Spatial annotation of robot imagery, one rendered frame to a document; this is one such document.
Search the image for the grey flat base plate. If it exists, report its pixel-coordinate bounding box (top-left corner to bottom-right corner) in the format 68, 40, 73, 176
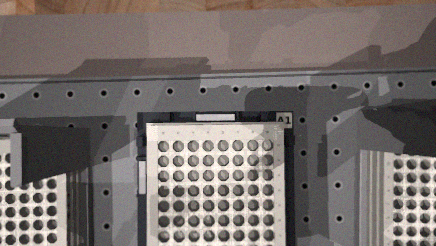
0, 67, 436, 246

